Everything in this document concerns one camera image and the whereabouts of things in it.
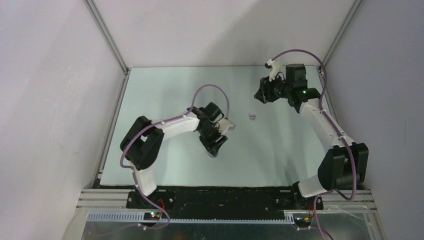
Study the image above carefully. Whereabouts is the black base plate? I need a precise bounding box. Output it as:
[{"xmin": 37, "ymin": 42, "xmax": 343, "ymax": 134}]
[{"xmin": 126, "ymin": 186, "xmax": 314, "ymax": 220}]

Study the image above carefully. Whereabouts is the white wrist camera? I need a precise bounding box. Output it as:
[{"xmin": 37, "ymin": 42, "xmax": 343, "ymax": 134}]
[
  {"xmin": 217, "ymin": 118, "xmax": 236, "ymax": 135},
  {"xmin": 264, "ymin": 59, "xmax": 283, "ymax": 82}
]

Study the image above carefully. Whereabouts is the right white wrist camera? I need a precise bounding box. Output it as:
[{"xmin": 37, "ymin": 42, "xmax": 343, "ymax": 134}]
[{"xmin": 264, "ymin": 59, "xmax": 283, "ymax": 82}]

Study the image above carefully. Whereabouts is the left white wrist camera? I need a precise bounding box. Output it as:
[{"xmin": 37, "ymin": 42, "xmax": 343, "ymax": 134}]
[{"xmin": 217, "ymin": 118, "xmax": 236, "ymax": 135}]

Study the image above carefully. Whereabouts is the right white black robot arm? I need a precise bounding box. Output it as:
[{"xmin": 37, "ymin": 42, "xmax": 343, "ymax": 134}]
[{"xmin": 254, "ymin": 60, "xmax": 369, "ymax": 209}]

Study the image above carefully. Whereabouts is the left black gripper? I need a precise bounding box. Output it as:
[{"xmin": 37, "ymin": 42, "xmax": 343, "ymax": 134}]
[{"xmin": 197, "ymin": 123, "xmax": 227, "ymax": 156}]

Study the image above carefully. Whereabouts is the right aluminium corner post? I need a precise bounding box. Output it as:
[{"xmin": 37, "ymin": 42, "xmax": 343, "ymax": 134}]
[{"xmin": 322, "ymin": 0, "xmax": 364, "ymax": 66}]

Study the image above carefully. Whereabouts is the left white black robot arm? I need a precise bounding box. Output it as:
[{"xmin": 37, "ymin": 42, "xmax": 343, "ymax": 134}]
[{"xmin": 119, "ymin": 102, "xmax": 236, "ymax": 208}]

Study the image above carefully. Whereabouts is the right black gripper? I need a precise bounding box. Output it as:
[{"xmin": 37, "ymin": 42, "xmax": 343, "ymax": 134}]
[{"xmin": 254, "ymin": 72, "xmax": 292, "ymax": 104}]

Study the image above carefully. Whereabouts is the aluminium frame rail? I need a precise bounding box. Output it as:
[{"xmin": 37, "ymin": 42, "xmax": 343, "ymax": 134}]
[{"xmin": 77, "ymin": 189, "xmax": 377, "ymax": 213}]

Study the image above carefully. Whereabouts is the left aluminium corner post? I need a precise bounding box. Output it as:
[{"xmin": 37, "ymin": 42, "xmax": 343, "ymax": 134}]
[{"xmin": 83, "ymin": 0, "xmax": 129, "ymax": 75}]

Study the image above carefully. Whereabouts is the grey cable duct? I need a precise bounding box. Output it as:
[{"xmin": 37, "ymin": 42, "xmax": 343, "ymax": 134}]
[{"xmin": 86, "ymin": 211, "xmax": 295, "ymax": 224}]

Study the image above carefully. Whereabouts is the aluminium corner post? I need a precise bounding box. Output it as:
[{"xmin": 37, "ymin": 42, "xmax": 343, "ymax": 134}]
[
  {"xmin": 322, "ymin": 0, "xmax": 364, "ymax": 66},
  {"xmin": 83, "ymin": 0, "xmax": 129, "ymax": 75}
]

